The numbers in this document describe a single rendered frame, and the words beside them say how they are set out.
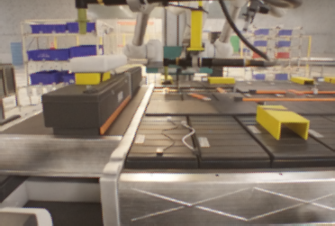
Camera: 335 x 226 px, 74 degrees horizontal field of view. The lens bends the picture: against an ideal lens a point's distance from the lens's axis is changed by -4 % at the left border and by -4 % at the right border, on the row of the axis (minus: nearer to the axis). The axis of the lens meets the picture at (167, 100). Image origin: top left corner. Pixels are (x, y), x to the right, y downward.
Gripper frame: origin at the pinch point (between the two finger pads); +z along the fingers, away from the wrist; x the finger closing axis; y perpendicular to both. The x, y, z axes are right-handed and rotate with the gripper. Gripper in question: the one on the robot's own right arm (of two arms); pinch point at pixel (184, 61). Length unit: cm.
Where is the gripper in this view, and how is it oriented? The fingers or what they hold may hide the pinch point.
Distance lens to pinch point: 121.4
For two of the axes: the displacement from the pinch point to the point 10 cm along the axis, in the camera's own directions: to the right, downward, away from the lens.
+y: -9.6, -0.6, 2.6
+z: -2.3, 6.7, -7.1
